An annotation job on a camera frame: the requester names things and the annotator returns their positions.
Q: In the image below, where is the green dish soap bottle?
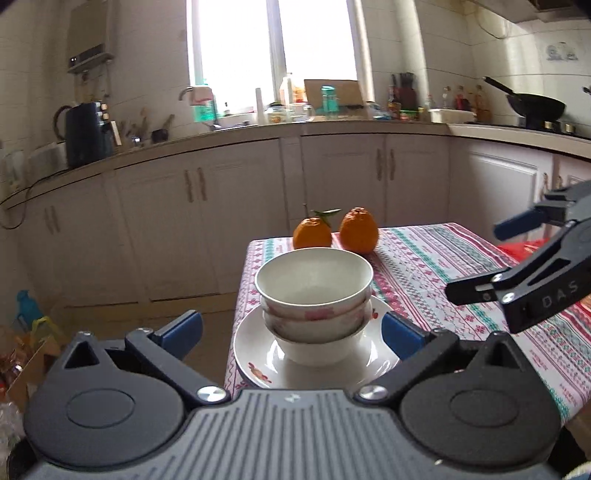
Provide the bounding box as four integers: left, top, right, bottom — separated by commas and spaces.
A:
191, 85, 218, 123

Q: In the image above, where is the wall decal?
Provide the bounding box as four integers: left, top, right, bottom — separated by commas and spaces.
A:
545, 42, 578, 62

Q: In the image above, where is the white plastic tray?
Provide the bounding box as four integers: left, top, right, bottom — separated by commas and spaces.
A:
428, 108, 476, 124

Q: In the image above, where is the knife block with knives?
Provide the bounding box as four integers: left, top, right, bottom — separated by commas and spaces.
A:
399, 71, 419, 110

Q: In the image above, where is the white floral bowl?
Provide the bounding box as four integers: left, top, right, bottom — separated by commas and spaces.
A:
261, 298, 374, 345
272, 325, 370, 368
255, 248, 374, 320

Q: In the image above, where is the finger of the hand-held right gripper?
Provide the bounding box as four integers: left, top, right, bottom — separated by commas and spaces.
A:
445, 217, 591, 306
493, 182, 591, 241

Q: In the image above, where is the black wok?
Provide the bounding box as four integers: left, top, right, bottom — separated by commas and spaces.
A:
482, 76, 567, 130

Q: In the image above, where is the red printed carton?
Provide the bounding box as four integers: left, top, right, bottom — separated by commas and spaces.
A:
496, 239, 551, 260

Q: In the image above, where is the glass mug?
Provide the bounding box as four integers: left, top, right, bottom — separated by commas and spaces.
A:
288, 102, 317, 122

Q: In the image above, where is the teal water bottle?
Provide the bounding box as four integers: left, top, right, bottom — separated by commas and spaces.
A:
321, 85, 341, 117

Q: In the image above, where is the small black pan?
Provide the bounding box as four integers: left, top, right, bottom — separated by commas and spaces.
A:
151, 114, 175, 143

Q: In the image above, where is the dark sauce bottle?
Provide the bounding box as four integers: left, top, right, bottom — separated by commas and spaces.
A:
387, 76, 402, 121

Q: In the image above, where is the wall water heater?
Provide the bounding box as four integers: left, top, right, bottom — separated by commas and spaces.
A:
67, 0, 115, 75

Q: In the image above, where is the cardboard box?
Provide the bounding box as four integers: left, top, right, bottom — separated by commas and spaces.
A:
4, 335, 65, 412

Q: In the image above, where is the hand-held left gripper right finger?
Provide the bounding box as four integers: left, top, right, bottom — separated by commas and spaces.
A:
356, 311, 522, 408

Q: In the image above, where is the glass teapot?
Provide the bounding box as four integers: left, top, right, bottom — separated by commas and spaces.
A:
265, 102, 291, 125

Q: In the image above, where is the black power cable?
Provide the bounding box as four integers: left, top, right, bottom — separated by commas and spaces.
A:
0, 168, 70, 230

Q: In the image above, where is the orange with leaf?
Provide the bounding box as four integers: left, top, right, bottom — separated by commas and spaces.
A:
293, 204, 342, 250

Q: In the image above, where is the beige kitchen countertop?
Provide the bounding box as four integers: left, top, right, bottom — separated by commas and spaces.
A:
0, 117, 591, 211

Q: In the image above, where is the blue bottle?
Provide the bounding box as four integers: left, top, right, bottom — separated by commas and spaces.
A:
16, 290, 45, 333

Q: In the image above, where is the patterned tablecloth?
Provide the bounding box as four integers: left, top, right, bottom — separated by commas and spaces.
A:
224, 223, 591, 426

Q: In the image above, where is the utensil holder with utensils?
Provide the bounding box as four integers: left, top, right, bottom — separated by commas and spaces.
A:
117, 108, 148, 147

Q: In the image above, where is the white floral plate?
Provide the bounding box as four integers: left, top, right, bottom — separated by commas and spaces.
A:
233, 295, 400, 391

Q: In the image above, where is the bumpy orange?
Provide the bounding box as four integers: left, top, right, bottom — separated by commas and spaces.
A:
339, 207, 380, 256

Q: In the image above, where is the kitchen window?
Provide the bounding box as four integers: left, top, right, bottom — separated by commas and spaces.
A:
187, 0, 370, 117

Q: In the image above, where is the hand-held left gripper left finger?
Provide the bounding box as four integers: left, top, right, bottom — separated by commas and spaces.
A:
62, 310, 232, 408

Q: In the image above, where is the gas stove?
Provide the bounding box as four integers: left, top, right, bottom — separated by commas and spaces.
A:
462, 119, 591, 137

